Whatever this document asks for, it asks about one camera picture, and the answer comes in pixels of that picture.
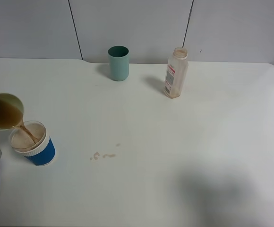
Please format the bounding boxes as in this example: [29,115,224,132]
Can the teal plastic cup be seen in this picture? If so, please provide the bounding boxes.
[108,46,129,81]

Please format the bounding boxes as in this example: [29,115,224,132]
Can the clear plastic beverage bottle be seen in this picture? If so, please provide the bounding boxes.
[164,47,188,98]

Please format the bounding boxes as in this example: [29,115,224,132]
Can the blue white ribbed cup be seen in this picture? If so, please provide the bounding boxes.
[9,121,56,166]

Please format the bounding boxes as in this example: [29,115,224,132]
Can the light green plastic cup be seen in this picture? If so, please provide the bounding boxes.
[0,93,24,130]

